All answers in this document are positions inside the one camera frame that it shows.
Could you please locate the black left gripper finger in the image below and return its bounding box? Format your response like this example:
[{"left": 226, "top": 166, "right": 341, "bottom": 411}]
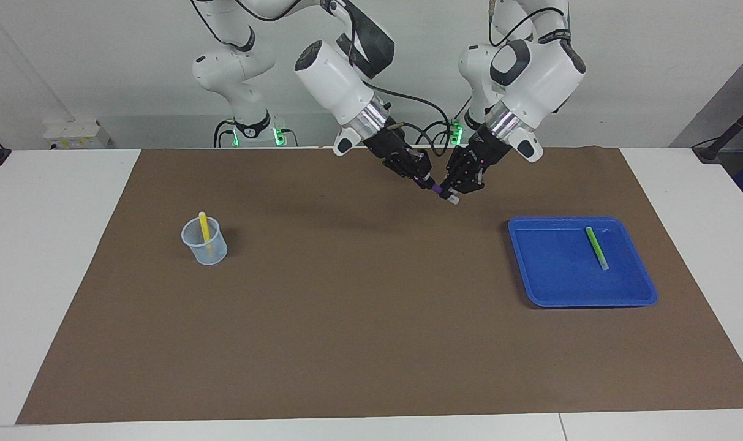
[
  {"left": 440, "top": 144, "right": 480, "bottom": 195},
  {"left": 460, "top": 160, "right": 488, "bottom": 196}
]

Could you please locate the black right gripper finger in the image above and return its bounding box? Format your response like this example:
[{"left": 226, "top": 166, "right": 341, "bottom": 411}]
[
  {"left": 408, "top": 149, "right": 437, "bottom": 184},
  {"left": 383, "top": 157, "right": 433, "bottom": 188}
]

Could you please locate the purple marker pen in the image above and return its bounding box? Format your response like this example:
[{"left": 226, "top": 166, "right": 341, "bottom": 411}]
[{"left": 413, "top": 176, "right": 461, "bottom": 205}]

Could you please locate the green marker pen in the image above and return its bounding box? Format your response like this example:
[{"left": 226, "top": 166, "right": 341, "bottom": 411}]
[{"left": 585, "top": 226, "right": 610, "bottom": 271}]

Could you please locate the yellow marker pen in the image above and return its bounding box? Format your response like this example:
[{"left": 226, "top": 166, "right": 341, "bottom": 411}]
[{"left": 198, "top": 211, "right": 214, "bottom": 255}]

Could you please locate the blue plastic tray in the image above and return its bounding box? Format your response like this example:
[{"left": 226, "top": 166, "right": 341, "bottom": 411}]
[{"left": 507, "top": 216, "right": 658, "bottom": 308}]

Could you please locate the brown table mat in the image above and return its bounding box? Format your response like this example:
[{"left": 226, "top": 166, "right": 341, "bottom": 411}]
[{"left": 16, "top": 146, "right": 743, "bottom": 425}]

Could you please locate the translucent plastic cup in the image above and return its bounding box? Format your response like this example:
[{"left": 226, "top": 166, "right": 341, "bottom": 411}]
[{"left": 181, "top": 214, "right": 228, "bottom": 266}]

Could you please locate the black stand pole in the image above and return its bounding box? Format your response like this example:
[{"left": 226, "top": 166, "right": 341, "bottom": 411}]
[{"left": 693, "top": 98, "right": 743, "bottom": 163}]

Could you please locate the black left arm base cable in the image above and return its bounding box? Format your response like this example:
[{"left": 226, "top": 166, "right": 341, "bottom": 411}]
[{"left": 415, "top": 98, "right": 473, "bottom": 148}]

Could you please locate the black arm base cable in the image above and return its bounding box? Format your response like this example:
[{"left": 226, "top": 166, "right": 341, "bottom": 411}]
[
  {"left": 214, "top": 119, "right": 240, "bottom": 149},
  {"left": 415, "top": 98, "right": 473, "bottom": 148}
]

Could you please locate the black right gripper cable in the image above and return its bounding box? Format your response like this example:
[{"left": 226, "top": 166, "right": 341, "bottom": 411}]
[{"left": 190, "top": 0, "right": 451, "bottom": 157}]

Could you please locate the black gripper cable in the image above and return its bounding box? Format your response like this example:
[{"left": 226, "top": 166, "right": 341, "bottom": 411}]
[
  {"left": 190, "top": 0, "right": 451, "bottom": 157},
  {"left": 486, "top": 0, "right": 571, "bottom": 48}
]

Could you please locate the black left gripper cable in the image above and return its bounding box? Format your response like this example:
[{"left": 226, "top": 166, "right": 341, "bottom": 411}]
[{"left": 486, "top": 0, "right": 571, "bottom": 48}]

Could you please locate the black right arm base cable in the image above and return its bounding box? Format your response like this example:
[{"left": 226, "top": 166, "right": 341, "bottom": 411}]
[{"left": 214, "top": 119, "right": 240, "bottom": 149}]

